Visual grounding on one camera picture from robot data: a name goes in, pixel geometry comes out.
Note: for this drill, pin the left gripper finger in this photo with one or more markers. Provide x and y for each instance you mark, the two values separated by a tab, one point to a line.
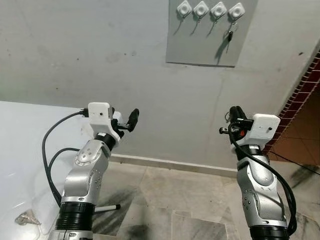
133	119
112	114

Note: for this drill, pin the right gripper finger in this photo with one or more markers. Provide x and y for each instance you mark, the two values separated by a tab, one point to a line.
242	114
234	114

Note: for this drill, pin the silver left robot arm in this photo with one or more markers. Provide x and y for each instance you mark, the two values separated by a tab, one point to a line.
87	175

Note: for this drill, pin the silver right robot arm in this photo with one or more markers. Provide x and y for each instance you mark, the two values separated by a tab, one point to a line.
260	190

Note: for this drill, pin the grey hook board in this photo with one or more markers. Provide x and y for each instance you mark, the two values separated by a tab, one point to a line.
200	50

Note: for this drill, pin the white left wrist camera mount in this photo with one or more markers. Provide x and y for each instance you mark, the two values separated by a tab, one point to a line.
100	116

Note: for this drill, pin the white pipe along wall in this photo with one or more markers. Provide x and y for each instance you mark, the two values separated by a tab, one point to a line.
175	162

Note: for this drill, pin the white square wall hook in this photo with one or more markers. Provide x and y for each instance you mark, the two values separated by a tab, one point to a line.
201	8
184	7
218	9
236	10

